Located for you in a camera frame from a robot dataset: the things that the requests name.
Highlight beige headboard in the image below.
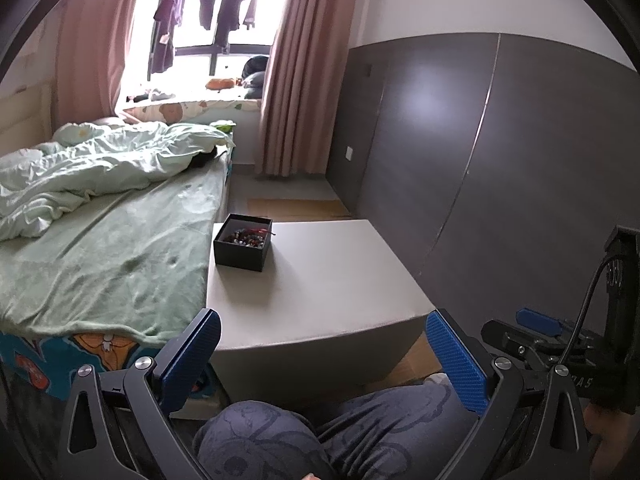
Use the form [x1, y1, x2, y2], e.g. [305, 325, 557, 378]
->
[0, 82, 54, 156]

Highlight person's leg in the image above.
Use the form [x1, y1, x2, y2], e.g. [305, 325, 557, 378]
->
[320, 377, 482, 480]
[192, 400, 332, 480]

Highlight brown walnut bead bracelet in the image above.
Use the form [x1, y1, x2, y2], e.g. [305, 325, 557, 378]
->
[239, 226, 277, 250]

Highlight bed with green sheet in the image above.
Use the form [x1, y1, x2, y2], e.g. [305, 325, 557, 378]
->
[0, 157, 236, 407]

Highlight person's right forearm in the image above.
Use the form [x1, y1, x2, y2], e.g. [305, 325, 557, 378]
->
[582, 400, 636, 480]

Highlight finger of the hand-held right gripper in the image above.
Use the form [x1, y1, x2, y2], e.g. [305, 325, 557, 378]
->
[481, 320, 553, 373]
[517, 308, 601, 342]

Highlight dark pillows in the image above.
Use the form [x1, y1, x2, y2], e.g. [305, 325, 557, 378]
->
[240, 56, 271, 100]

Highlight person's right leg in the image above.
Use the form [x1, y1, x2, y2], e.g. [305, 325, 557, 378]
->
[320, 377, 482, 480]

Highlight black jewelry box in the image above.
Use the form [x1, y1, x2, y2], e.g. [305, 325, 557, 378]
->
[213, 213, 275, 273]

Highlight printed white cushion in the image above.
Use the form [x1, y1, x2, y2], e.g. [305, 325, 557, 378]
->
[122, 99, 264, 124]

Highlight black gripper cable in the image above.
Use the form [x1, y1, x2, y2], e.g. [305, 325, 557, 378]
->
[556, 255, 621, 377]

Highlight dark window railing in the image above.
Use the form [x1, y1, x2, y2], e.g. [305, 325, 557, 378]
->
[172, 42, 274, 76]

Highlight flattened cardboard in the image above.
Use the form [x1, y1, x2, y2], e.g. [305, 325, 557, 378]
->
[247, 197, 351, 221]

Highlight pink curtain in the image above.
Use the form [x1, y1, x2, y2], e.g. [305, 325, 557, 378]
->
[255, 0, 369, 179]
[52, 0, 151, 129]

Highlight light green duvet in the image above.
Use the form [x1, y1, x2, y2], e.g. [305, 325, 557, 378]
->
[0, 121, 236, 241]

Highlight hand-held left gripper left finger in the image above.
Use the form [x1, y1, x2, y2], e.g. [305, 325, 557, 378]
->
[57, 308, 223, 480]

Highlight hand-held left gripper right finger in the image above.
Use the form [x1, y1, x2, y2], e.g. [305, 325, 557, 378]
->
[425, 308, 608, 480]

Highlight person's left leg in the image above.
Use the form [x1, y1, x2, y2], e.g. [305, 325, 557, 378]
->
[192, 400, 332, 480]

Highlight purple hanging shirt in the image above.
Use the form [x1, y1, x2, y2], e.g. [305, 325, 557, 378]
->
[147, 0, 186, 81]

